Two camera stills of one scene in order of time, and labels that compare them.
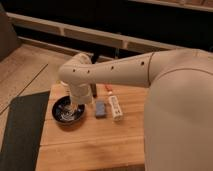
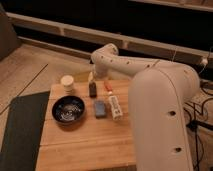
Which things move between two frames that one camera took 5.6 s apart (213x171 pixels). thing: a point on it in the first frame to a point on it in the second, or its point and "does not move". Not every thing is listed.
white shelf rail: (92, 34) does not move
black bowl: (66, 112) does not move
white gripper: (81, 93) to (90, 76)
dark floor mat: (25, 124) does not move
